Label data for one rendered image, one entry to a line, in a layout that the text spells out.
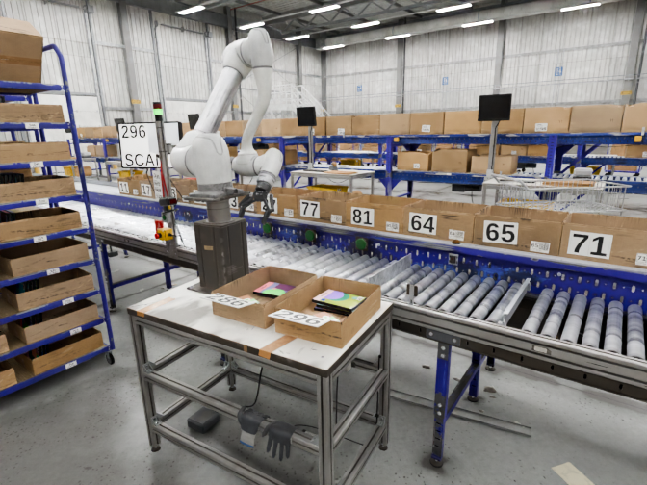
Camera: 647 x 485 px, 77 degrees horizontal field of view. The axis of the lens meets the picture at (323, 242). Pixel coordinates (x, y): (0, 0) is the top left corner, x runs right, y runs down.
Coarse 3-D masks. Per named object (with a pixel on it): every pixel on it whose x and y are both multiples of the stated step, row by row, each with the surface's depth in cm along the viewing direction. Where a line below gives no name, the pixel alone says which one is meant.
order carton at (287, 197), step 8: (272, 192) 312; (280, 192) 318; (288, 192) 316; (296, 192) 312; (304, 192) 307; (280, 200) 284; (288, 200) 280; (296, 200) 276; (280, 208) 286; (288, 208) 281; (296, 208) 277; (280, 216) 287; (296, 216) 279
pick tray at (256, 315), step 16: (256, 272) 189; (272, 272) 196; (288, 272) 191; (304, 272) 186; (224, 288) 172; (240, 288) 180; (256, 288) 190; (256, 304) 153; (272, 304) 156; (240, 320) 160; (256, 320) 155; (272, 320) 157
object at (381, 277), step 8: (408, 256) 222; (392, 264) 207; (400, 264) 214; (408, 264) 223; (376, 272) 195; (384, 272) 200; (392, 272) 207; (400, 272) 215; (376, 280) 195; (384, 280) 201
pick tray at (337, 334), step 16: (304, 288) 168; (320, 288) 180; (336, 288) 179; (352, 288) 175; (368, 288) 171; (288, 304) 158; (304, 304) 169; (368, 304) 156; (288, 320) 147; (352, 320) 144; (368, 320) 159; (304, 336) 145; (320, 336) 142; (336, 336) 138; (352, 336) 146
